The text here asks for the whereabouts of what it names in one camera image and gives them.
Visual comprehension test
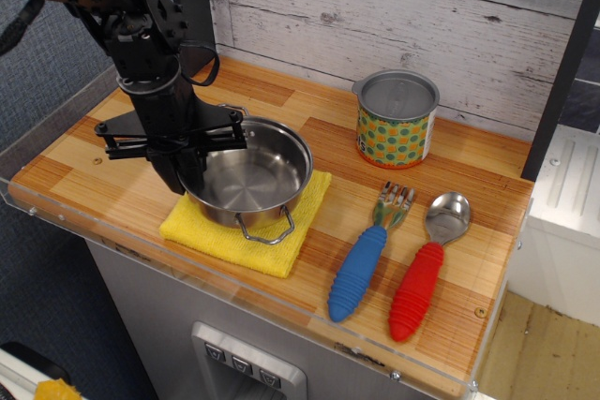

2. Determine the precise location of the clear acrylic guard rail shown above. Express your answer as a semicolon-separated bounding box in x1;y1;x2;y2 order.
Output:
3;58;533;399

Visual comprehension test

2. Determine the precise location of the stainless steel pot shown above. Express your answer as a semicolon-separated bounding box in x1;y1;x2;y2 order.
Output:
179;106;313;245

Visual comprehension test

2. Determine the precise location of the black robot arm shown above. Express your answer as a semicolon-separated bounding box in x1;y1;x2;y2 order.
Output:
1;0;247;194

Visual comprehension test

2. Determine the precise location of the patterned tin can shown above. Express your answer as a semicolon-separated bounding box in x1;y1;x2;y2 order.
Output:
352;69;440;170

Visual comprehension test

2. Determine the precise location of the red handled spoon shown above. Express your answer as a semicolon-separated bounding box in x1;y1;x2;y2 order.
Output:
388;192;471;342

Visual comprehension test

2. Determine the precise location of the white toy sink unit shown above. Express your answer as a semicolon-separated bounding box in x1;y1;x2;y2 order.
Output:
507;126;599;325

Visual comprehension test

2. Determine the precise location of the grey toy fridge cabinet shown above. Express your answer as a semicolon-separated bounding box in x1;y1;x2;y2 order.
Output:
88;240;478;399

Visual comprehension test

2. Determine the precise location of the orange sponge object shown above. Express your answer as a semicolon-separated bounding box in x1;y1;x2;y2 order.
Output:
33;378;83;400

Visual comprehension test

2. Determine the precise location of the black cable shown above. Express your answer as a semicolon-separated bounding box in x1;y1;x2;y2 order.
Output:
0;0;221;88

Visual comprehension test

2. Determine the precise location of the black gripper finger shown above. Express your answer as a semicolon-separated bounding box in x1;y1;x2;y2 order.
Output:
180;149;206;193
148;154;186;195

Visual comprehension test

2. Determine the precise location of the blue handled fork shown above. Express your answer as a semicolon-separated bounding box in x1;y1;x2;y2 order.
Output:
327;181;415;322

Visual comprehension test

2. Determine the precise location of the yellow dish towel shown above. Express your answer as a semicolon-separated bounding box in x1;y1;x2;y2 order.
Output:
159;170;332;278

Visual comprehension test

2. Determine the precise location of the silver dispenser button panel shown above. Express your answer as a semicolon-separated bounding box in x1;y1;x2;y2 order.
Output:
191;321;308;399

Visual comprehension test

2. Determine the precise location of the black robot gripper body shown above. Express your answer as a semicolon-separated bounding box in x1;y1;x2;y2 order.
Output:
95;73;247;161

